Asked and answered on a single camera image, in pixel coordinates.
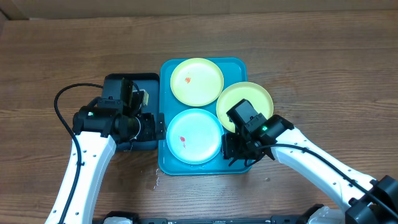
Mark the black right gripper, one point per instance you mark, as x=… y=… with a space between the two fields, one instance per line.
x=232 y=146

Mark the yellow plate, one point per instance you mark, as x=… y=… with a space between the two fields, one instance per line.
x=197 y=82
x=254 y=93

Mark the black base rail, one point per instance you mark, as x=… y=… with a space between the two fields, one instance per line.
x=133 y=218

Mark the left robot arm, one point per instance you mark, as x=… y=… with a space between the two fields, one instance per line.
x=125 y=118

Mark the light blue plate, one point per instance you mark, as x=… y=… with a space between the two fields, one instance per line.
x=194 y=136

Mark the yellow plate right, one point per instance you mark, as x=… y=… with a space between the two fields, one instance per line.
x=254 y=93

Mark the yellow plate far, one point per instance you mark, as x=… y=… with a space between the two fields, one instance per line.
x=197 y=82

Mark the black water tray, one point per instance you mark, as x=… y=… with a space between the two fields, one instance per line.
x=146 y=81

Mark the green orange sponge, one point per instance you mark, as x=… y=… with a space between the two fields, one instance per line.
x=145 y=97

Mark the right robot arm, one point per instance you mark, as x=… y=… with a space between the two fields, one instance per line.
x=360 y=198

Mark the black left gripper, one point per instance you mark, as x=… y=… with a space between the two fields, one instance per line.
x=149 y=133

